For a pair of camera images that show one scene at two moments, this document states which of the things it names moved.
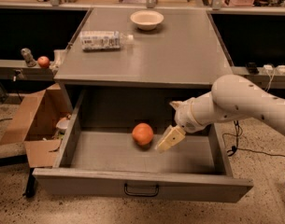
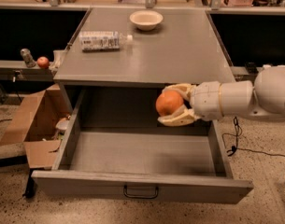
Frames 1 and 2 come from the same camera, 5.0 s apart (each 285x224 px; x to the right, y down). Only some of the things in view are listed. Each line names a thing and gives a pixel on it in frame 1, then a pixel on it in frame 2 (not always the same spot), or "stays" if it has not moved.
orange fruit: x=142 y=133 to x=167 y=102
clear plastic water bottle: x=105 y=40 stays
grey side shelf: x=17 y=70 stays
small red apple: x=43 y=62 stays
